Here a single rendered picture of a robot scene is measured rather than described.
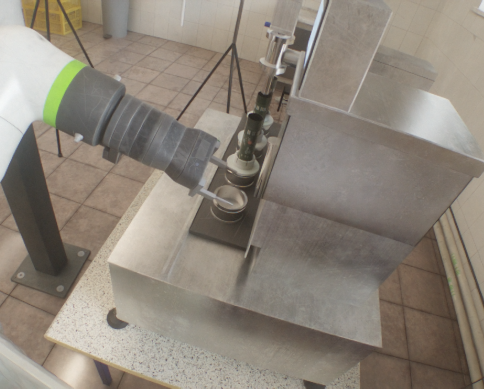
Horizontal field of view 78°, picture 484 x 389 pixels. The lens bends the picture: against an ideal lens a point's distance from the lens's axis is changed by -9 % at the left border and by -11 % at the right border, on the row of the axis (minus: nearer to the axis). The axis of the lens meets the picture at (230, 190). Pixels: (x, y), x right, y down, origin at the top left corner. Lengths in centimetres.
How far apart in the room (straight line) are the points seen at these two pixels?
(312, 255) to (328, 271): 5
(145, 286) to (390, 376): 151
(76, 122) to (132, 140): 7
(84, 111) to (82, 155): 206
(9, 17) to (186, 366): 89
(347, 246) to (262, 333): 23
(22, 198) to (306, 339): 114
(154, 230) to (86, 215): 144
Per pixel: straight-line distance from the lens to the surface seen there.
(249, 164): 69
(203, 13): 448
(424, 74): 82
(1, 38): 46
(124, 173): 230
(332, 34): 35
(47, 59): 45
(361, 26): 35
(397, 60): 80
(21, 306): 179
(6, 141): 45
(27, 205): 143
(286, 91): 75
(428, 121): 46
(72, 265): 183
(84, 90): 42
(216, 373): 80
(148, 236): 61
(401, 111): 45
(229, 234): 62
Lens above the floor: 150
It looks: 42 degrees down
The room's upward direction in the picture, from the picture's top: 14 degrees clockwise
